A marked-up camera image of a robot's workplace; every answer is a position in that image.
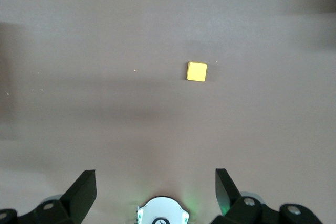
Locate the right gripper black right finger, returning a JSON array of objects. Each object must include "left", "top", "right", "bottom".
[{"left": 211, "top": 168, "right": 323, "bottom": 224}]

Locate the brown table cloth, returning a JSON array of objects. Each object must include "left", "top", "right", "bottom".
[{"left": 0, "top": 0, "right": 336, "bottom": 224}]

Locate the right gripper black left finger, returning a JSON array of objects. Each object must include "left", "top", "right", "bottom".
[{"left": 0, "top": 169, "right": 97, "bottom": 224}]

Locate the yellow cube block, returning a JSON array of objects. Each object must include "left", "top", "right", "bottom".
[{"left": 186, "top": 61, "right": 208, "bottom": 82}]

